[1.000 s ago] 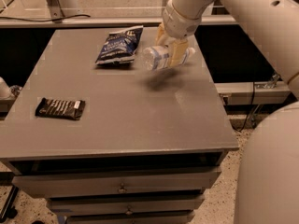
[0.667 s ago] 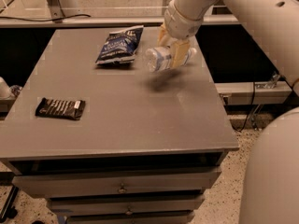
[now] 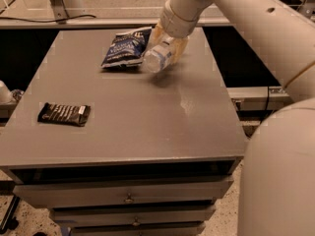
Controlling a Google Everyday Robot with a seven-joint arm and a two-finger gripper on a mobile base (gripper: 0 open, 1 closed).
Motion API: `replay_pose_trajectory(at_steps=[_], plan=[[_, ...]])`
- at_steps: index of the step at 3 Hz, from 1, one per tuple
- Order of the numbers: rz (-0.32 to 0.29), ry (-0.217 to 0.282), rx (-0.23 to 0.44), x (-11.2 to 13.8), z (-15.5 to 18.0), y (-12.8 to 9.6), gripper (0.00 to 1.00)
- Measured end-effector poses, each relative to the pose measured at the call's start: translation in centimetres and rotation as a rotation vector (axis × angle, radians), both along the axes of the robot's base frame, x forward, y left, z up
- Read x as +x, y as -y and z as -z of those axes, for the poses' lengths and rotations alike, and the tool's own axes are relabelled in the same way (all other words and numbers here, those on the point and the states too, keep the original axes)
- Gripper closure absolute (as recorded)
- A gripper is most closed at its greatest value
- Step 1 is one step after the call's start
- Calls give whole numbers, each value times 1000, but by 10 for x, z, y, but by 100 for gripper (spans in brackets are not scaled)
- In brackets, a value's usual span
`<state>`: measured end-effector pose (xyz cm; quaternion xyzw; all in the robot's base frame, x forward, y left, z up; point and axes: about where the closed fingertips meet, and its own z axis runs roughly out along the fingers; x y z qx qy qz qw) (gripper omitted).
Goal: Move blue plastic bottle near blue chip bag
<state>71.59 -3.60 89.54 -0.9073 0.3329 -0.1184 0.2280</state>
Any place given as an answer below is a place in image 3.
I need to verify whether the blue chip bag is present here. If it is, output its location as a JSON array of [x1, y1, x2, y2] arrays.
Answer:
[[101, 27, 152, 69]]

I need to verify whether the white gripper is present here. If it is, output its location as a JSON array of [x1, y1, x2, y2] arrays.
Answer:
[[148, 0, 212, 64]]

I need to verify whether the metal drawer knob middle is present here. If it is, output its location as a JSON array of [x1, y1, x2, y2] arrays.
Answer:
[[132, 217, 141, 227]]

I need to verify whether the bottom grey drawer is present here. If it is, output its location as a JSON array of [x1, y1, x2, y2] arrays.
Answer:
[[71, 222, 206, 236]]

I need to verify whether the middle grey drawer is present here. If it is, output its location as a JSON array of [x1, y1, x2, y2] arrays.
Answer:
[[51, 203, 216, 227]]

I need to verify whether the black snack bar wrapper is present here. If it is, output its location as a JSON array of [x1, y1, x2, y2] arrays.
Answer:
[[37, 102, 91, 127]]

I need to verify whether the top grey drawer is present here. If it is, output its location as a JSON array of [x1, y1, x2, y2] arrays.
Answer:
[[14, 176, 233, 208]]

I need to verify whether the grey metal rail frame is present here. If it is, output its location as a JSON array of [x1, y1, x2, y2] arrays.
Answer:
[[1, 0, 314, 32]]

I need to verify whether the grey metal side bracket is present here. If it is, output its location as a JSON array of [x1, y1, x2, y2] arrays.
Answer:
[[227, 87, 292, 111]]

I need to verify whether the metal drawer knob top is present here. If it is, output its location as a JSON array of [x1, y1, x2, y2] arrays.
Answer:
[[124, 193, 134, 205]]

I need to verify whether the black cable at floor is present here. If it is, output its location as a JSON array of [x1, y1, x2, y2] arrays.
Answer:
[[259, 86, 271, 123]]

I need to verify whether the grey drawer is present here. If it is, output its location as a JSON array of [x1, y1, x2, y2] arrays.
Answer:
[[14, 176, 233, 208], [51, 203, 216, 227], [71, 222, 206, 236]]

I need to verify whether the metal drawer knob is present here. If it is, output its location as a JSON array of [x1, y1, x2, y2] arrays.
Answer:
[[124, 193, 134, 205], [132, 217, 141, 227]]

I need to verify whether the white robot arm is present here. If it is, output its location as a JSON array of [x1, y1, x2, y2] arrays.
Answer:
[[157, 0, 315, 236]]

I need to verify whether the black cable on rail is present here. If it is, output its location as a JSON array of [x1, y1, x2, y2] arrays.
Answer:
[[0, 14, 96, 24]]

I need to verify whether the white object at left edge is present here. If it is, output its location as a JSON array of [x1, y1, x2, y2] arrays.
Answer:
[[0, 81, 13, 103]]

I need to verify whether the grey drawer cabinet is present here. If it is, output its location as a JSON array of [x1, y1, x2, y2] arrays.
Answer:
[[0, 27, 249, 236]]

